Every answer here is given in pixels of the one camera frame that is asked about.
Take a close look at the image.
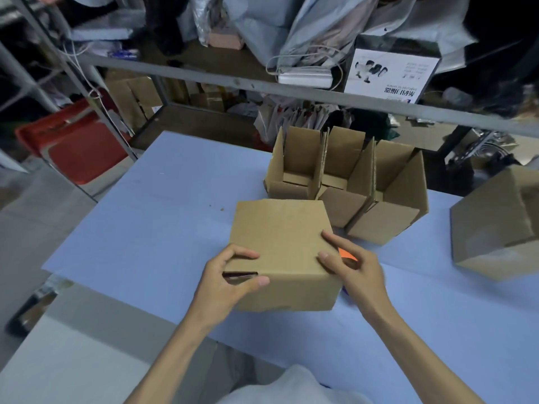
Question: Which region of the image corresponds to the white glossy cabinet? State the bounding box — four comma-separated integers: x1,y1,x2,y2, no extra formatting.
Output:
0,286,220,404

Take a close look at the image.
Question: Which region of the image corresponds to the red plastic stool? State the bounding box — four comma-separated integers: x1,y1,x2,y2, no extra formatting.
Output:
15,100,131,186

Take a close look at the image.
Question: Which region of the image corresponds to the large brown storage cardboard box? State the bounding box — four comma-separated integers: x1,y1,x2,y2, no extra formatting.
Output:
105,75,163,131

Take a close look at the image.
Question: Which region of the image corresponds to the orange blue tape dispenser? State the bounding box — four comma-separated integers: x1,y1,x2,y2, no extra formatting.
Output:
338,247,359,297

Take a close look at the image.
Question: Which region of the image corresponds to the person's right forearm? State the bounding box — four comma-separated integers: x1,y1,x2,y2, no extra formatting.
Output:
366,305,485,404

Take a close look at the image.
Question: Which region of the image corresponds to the white power strip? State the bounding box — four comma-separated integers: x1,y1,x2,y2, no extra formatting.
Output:
277,67,336,90

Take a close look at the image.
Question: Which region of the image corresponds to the white black printed box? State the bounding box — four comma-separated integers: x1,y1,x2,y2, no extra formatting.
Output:
343,34,443,105

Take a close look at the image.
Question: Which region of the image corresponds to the person's white shirt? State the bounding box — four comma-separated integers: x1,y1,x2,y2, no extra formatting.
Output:
217,365,373,404

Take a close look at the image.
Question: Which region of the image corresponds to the person's right hand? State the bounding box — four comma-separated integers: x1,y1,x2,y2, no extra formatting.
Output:
316,230,395,320

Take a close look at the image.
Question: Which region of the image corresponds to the grey metal shelving rack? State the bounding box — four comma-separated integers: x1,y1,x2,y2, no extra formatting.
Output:
0,0,539,203

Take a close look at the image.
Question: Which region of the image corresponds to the dark green bag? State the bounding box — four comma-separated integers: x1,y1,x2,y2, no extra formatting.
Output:
332,109,401,141

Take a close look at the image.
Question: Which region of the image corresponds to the silver reflective roll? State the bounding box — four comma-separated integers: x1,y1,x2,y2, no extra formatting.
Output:
471,130,519,156

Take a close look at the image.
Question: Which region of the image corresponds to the person's left forearm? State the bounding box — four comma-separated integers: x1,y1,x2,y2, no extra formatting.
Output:
124,306,228,404

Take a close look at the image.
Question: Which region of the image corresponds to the bundle of grey paper bags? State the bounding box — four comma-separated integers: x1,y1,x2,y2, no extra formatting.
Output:
252,103,334,146

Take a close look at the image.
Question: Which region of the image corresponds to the person's left hand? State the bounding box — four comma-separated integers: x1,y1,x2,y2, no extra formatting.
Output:
191,244,270,329

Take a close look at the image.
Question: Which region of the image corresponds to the pile of grey plastic mailers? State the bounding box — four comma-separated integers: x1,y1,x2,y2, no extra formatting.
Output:
206,0,477,76

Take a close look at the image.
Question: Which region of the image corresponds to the plain brown cardboard box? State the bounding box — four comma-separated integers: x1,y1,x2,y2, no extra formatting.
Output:
449,165,539,282

